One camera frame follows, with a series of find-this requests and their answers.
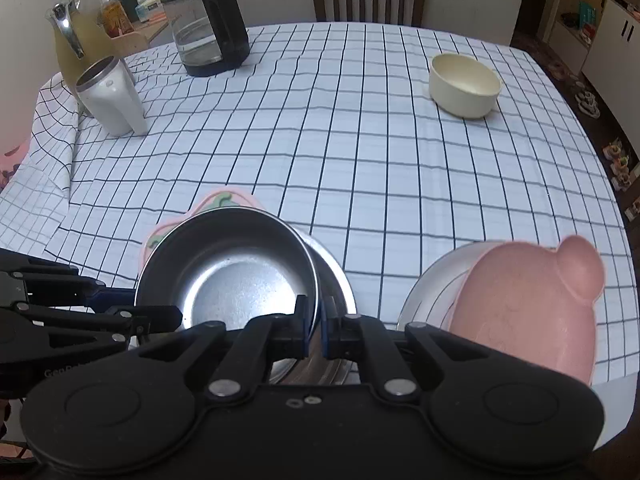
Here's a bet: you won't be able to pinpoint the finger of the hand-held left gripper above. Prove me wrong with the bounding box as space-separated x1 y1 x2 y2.
0 249 137 313
0 304 183 361

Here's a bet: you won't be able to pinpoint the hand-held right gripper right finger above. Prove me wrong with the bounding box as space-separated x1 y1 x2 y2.
321 300 493 401

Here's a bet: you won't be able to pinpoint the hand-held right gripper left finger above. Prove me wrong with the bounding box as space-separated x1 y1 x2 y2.
139 294 310 401

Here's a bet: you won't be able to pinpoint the stainless steel bowl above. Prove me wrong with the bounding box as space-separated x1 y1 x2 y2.
267 230 358 386
134 209 321 356

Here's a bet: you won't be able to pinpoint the white plate with black rim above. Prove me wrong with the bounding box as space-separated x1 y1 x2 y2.
397 241 483 333

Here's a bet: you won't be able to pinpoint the pink bear-shaped plate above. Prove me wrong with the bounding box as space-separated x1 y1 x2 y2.
446 234 607 387

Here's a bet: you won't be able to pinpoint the pink plate with green print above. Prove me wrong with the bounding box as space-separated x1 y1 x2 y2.
141 187 268 268

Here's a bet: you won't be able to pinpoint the white checked tablecloth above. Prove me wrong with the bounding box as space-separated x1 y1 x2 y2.
0 21 633 451

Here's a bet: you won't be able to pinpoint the white steel-lined mug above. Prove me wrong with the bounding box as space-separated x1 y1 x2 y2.
75 56 150 138

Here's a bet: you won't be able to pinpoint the yellow thermos jug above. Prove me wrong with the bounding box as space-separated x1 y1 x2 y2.
45 0 137 92

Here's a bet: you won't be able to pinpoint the wooden side cabinet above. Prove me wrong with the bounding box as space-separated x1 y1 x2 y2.
105 12 176 56

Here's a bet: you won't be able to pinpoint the cream bowl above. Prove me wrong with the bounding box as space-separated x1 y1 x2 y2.
428 53 503 120

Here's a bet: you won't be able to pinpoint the glass coffee carafe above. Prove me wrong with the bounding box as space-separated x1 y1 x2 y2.
160 0 251 78

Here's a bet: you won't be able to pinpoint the orange labelled jar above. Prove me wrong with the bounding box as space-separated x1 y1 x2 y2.
100 0 132 38

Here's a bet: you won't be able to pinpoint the dark green box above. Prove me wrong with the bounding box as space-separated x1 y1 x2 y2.
120 0 166 23

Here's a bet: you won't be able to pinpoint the patterned slippers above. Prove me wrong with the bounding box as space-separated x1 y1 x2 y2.
602 139 635 192
574 80 602 120

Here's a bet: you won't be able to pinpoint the white storage cabinet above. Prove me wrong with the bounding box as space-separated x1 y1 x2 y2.
550 0 640 96

